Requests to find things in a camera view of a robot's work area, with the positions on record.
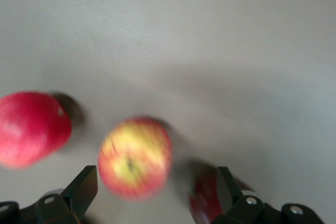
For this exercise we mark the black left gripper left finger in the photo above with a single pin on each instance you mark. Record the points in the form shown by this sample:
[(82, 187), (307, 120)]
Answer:
[(78, 195)]

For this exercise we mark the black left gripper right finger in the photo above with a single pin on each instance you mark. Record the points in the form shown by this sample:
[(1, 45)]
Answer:
[(228, 195)]

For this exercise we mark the red yellow apple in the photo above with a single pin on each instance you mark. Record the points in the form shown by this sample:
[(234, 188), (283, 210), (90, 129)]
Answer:
[(135, 158)]

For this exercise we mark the red yellow mango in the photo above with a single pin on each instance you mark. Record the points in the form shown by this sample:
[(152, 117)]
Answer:
[(206, 200)]

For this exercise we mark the red pomegranate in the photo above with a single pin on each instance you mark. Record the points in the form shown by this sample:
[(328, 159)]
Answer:
[(29, 129)]

